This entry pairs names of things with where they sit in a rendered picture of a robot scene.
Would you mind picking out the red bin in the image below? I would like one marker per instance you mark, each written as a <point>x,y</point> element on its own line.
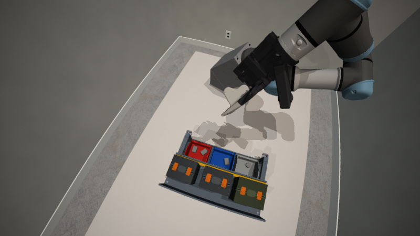
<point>198,154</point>

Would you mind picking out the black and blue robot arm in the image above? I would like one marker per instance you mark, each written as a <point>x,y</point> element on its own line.
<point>344,24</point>

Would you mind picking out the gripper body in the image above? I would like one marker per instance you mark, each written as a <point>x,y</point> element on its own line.
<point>261,61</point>

